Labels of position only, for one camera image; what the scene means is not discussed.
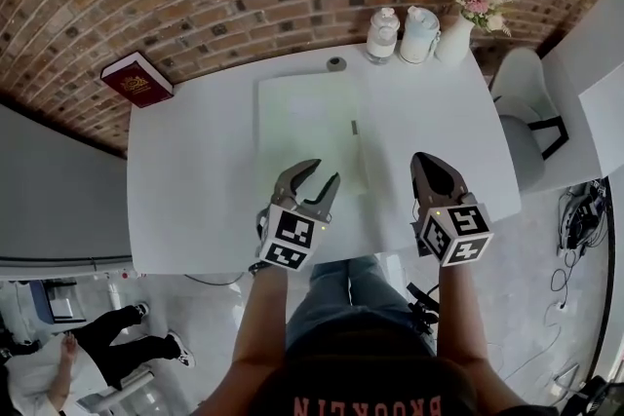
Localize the white metal frame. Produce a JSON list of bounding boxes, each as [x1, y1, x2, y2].
[[75, 367, 156, 416]]

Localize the clear bottle with white cap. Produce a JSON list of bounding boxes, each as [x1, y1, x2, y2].
[[365, 7, 402, 66]]

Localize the dark red hardcover book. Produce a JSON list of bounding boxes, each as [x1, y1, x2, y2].
[[100, 51, 176, 109]]

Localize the person's left forearm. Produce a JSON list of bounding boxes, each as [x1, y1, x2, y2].
[[228, 263, 293, 386]]

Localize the black waist-worn device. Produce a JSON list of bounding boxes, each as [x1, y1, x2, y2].
[[406, 282, 441, 333]]

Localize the person's right forearm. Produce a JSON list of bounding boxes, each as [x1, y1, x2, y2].
[[437, 257, 511, 389]]

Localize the white chair with grey cushion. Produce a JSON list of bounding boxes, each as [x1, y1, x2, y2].
[[488, 47, 570, 195]]

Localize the grey partition panel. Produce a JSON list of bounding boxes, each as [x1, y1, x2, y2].
[[0, 101, 136, 282]]

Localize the tangle of black cables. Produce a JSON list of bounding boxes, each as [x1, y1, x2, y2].
[[555, 178, 611, 259]]

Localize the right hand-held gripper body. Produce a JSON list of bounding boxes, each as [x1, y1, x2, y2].
[[409, 192, 495, 269]]

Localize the person's black printed shirt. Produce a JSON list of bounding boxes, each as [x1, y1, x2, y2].
[[192, 324, 562, 416]]

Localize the person's blue jeans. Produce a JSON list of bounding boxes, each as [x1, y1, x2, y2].
[[284, 254, 438, 359]]

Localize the pink and white flowers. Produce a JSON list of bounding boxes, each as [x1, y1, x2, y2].
[[447, 0, 514, 39]]

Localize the white card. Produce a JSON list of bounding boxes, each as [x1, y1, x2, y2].
[[252, 70, 371, 197]]

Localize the blue chair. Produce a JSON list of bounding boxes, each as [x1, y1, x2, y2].
[[27, 280, 89, 325]]

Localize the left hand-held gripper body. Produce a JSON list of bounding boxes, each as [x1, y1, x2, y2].
[[253, 194, 331, 274]]

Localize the thin cable with white plug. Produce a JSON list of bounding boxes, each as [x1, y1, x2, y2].
[[549, 252, 579, 313]]

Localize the white jug with lid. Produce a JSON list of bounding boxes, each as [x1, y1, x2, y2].
[[399, 5, 442, 65]]

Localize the white vase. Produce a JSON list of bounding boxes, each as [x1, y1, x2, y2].
[[434, 12, 477, 67]]

